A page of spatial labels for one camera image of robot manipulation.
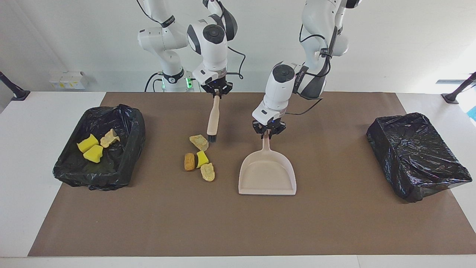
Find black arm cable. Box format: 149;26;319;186
226;44;247;80
284;33;331;117

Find bin with black bag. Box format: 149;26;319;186
52;104;146;191
366;112;473;203

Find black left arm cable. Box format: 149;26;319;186
284;33;331;117

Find brown table mat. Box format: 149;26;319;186
28;92;476;257

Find black camera stand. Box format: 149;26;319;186
441;72;476;104
0;71;31;101

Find orange and cream sponge scrap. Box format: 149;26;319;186
100;129;121;149

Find beige hand brush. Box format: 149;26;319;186
207;95;221;143

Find pale yellow-green sponge chunk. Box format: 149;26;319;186
189;135;209;151

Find notched yellow sponge piece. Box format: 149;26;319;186
83;145;104;164

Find black right base cable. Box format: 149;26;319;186
144;72;165;93

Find pale yellow sponge lump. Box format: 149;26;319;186
199;163;215;182

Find beige plastic dustpan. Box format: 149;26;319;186
238;134;297;196

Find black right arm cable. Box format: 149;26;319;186
226;44;247;80

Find white wall socket box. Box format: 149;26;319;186
49;71;89;90

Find green and yellow sponge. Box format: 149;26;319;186
77;134;100;153

